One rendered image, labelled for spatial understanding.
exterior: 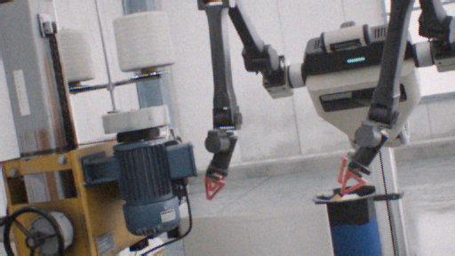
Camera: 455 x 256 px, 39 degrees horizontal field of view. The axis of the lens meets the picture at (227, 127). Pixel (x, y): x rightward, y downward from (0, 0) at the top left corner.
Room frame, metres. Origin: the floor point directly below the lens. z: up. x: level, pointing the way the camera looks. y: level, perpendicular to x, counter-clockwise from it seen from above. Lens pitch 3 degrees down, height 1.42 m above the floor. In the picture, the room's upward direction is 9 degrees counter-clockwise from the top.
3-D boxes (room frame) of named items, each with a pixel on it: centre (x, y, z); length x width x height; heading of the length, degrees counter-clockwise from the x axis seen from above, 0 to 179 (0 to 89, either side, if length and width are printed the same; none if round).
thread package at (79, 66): (1.96, 0.44, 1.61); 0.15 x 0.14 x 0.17; 70
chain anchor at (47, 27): (1.72, 0.42, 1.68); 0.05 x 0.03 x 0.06; 160
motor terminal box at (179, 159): (1.74, 0.14, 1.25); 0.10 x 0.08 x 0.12; 5
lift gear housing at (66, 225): (1.65, 0.50, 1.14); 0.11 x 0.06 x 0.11; 70
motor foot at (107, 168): (1.72, 0.33, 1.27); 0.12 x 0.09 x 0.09; 160
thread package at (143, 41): (1.87, 0.20, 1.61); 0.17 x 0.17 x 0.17
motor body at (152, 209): (1.73, 0.24, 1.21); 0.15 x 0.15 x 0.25
